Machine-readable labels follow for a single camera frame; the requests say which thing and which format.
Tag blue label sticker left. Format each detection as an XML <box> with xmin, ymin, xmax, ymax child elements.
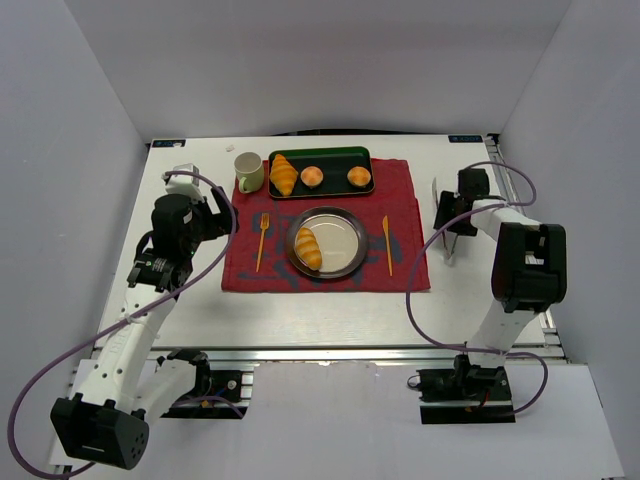
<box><xmin>151</xmin><ymin>139</ymin><xmax>186</xmax><ymax>148</ymax></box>

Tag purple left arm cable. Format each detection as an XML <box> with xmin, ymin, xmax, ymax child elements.
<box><xmin>7</xmin><ymin>169</ymin><xmax>239</xmax><ymax>476</ymax></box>

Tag red patterned placemat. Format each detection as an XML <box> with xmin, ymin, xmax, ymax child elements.
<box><xmin>221</xmin><ymin>159</ymin><xmax>424</xmax><ymax>293</ymax></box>

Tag orange plastic knife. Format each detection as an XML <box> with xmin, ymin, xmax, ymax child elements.
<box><xmin>382</xmin><ymin>215</ymin><xmax>393</xmax><ymax>277</ymax></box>

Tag pale green mug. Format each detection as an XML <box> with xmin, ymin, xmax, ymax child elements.
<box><xmin>234</xmin><ymin>152</ymin><xmax>265</xmax><ymax>194</ymax></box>

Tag small striped croissant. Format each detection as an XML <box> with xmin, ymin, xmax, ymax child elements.
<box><xmin>294</xmin><ymin>227</ymin><xmax>322</xmax><ymax>271</ymax></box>

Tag round bun right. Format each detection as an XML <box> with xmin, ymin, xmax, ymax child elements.
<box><xmin>347</xmin><ymin>166</ymin><xmax>372</xmax><ymax>188</ymax></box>

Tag metal serving tongs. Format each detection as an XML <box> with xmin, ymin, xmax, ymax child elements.
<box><xmin>431</xmin><ymin>177</ymin><xmax>457</xmax><ymax>262</ymax></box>

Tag round bun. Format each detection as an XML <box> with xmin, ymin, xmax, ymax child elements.
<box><xmin>347</xmin><ymin>166</ymin><xmax>372</xmax><ymax>188</ymax></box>
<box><xmin>300</xmin><ymin>166</ymin><xmax>324</xmax><ymax>189</ymax></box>

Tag blue label sticker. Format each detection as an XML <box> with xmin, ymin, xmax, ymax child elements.
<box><xmin>151</xmin><ymin>139</ymin><xmax>186</xmax><ymax>148</ymax></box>
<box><xmin>447</xmin><ymin>135</ymin><xmax>484</xmax><ymax>143</ymax></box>

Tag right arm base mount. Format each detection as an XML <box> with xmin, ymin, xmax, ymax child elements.
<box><xmin>407</xmin><ymin>366</ymin><xmax>515</xmax><ymax>425</ymax></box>

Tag dark rimmed white plate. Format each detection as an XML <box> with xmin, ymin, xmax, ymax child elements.
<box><xmin>284</xmin><ymin>206</ymin><xmax>368</xmax><ymax>281</ymax></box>

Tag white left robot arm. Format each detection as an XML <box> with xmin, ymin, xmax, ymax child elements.
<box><xmin>50</xmin><ymin>186</ymin><xmax>236</xmax><ymax>470</ymax></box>

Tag large striped croissant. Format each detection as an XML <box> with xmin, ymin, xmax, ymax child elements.
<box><xmin>269</xmin><ymin>154</ymin><xmax>298</xmax><ymax>197</ymax></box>

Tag dark green serving tray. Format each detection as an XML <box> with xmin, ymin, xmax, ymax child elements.
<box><xmin>266</xmin><ymin>146</ymin><xmax>375</xmax><ymax>200</ymax></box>

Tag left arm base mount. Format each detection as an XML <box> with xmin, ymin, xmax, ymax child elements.
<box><xmin>155</xmin><ymin>348</ymin><xmax>248</xmax><ymax>420</ymax></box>

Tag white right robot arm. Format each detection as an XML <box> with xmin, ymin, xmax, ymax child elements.
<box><xmin>434</xmin><ymin>165</ymin><xmax>567</xmax><ymax>401</ymax></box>

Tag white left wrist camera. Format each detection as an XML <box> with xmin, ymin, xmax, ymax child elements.
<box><xmin>162</xmin><ymin>173</ymin><xmax>204</xmax><ymax>202</ymax></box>

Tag round bun left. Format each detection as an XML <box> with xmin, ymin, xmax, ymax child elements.
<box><xmin>300</xmin><ymin>166</ymin><xmax>324</xmax><ymax>189</ymax></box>

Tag blue label sticker right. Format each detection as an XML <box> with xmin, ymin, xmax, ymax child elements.
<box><xmin>447</xmin><ymin>135</ymin><xmax>484</xmax><ymax>143</ymax></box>

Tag orange plastic fork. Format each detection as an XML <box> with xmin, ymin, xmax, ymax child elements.
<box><xmin>255</xmin><ymin>212</ymin><xmax>270</xmax><ymax>273</ymax></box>

